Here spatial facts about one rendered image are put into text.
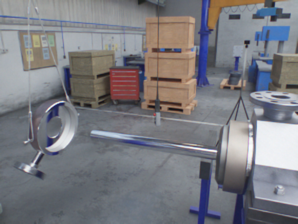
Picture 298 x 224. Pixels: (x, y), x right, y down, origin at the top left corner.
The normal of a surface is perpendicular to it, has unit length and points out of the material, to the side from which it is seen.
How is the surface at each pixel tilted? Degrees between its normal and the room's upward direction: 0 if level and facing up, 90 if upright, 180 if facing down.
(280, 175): 90
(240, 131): 25
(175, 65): 90
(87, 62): 90
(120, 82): 90
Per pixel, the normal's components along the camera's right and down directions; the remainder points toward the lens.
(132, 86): -0.02, 0.30
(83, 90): -0.42, 0.28
